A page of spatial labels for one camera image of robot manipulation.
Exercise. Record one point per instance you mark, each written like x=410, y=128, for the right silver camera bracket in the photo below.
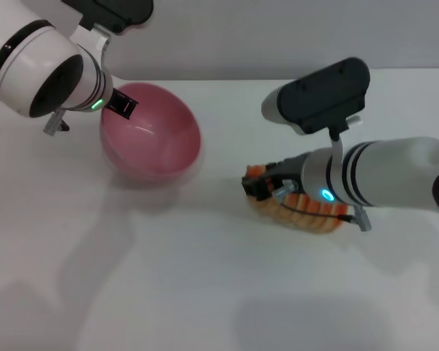
x=337, y=150

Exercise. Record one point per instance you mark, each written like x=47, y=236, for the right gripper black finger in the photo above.
x=272, y=167
x=256, y=188

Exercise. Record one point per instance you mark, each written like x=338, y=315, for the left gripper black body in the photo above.
x=111, y=97

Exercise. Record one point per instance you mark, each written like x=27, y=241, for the orange ridged bread loaf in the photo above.
x=307, y=215

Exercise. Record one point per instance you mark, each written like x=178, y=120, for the silver camera bracket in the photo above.
x=93, y=40
x=337, y=150

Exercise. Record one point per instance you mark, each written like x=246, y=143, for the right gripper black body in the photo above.
x=289, y=172

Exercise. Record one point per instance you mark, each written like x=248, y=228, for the pink plastic bowl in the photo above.
x=157, y=146

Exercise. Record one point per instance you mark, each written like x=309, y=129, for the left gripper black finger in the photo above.
x=122, y=106

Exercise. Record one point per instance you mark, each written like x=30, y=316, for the right wrist camera black housing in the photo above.
x=322, y=95

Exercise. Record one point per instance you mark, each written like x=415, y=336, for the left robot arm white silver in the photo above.
x=33, y=62

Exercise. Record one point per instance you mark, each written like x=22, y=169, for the left silver camera bracket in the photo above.
x=93, y=40

